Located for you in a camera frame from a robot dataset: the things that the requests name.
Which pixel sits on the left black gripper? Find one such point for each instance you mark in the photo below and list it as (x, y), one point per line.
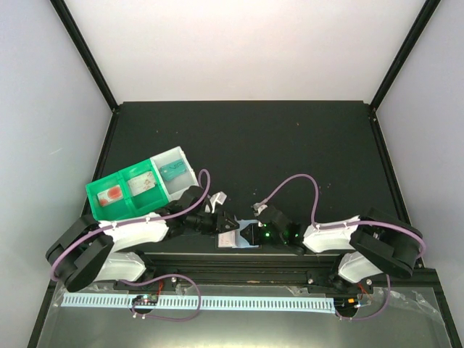
(220, 223)

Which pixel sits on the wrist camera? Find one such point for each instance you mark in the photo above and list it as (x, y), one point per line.
(258, 208)
(214, 202)

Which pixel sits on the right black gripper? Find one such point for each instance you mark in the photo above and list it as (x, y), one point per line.
(252, 238)

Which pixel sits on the clear white bin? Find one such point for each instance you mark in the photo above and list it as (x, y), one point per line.
(175, 188)

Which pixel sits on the black frame post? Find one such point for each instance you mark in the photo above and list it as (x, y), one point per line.
(417, 28)
(73, 31)

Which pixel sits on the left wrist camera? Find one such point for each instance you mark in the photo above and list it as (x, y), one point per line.
(214, 202)

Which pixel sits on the white floral card in bin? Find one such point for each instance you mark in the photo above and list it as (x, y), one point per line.
(141, 183)

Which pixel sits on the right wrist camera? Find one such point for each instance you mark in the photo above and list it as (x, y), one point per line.
(258, 208)

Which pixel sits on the right black frame post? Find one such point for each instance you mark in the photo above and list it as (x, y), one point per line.
(417, 28)

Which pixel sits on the green divided bin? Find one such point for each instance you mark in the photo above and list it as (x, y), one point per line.
(128, 193)

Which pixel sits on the black aluminium rail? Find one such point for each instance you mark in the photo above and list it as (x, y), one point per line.
(238, 269)

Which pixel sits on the red card in holder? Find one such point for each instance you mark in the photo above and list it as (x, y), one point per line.
(227, 240)

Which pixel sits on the teal VIP card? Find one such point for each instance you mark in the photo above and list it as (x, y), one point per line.
(172, 170)

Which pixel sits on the small circuit board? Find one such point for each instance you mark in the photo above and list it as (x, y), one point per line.
(145, 300)

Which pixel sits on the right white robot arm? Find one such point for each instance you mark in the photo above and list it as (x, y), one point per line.
(367, 245)

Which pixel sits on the left black frame post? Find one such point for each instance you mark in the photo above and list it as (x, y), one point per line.
(73, 31)

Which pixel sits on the red circle card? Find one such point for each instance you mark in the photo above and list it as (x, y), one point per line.
(110, 195)

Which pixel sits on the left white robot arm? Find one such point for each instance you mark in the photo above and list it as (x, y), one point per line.
(91, 250)

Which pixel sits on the white slotted cable duct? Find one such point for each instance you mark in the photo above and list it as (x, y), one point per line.
(216, 303)

